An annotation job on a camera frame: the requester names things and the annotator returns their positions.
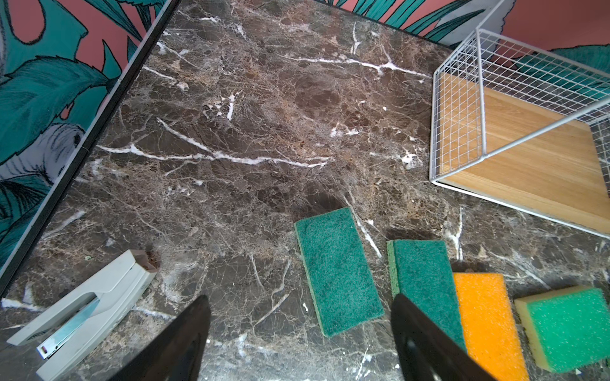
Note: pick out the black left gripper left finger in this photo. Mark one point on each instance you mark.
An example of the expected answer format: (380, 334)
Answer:
(177, 352)

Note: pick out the black frame post left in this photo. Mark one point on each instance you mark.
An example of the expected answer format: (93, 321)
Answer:
(65, 67)

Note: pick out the dark green sponge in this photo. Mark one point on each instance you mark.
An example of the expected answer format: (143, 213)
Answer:
(421, 270)
(341, 283)

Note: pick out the light green yellow sponge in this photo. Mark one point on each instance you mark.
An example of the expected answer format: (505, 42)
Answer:
(566, 329)

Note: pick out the dark green sponge beside orange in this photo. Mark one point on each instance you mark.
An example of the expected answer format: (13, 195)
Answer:
(421, 270)

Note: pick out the white stapler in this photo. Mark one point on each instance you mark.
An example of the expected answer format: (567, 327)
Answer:
(84, 317)

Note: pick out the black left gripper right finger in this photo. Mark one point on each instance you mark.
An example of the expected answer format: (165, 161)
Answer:
(425, 352)

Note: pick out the white wire wooden shelf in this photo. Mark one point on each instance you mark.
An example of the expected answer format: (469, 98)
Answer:
(520, 108)

